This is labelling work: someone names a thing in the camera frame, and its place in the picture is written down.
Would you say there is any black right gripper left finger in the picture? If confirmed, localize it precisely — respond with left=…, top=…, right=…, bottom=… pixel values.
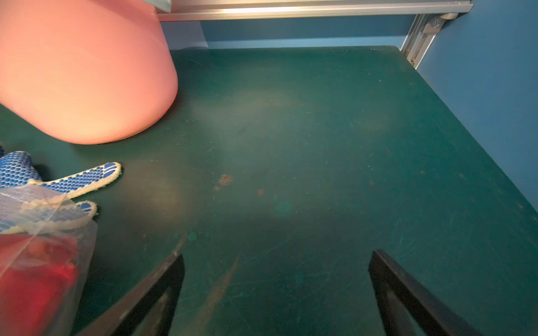
left=78, top=253, right=185, bottom=335

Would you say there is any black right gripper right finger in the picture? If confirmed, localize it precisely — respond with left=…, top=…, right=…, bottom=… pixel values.
left=368, top=250, right=482, bottom=335

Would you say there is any red dragon fruit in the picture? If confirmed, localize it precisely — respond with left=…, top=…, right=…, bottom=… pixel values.
left=1, top=234, right=79, bottom=335

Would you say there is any clear zip-top bag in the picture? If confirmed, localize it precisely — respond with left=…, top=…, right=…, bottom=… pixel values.
left=1, top=185, right=98, bottom=335

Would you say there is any pink plastic bucket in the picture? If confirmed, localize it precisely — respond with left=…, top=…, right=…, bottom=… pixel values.
left=1, top=1, right=178, bottom=144

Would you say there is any aluminium frame right rail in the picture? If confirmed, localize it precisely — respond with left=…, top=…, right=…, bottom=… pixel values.
left=400, top=13, right=459, bottom=69

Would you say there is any aluminium frame rail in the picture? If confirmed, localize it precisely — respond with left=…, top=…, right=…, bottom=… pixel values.
left=400, top=13, right=459, bottom=69
left=158, top=0, right=474, bottom=22

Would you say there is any aluminium frame back rail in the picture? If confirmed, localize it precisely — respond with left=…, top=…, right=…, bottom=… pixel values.
left=158, top=0, right=474, bottom=22

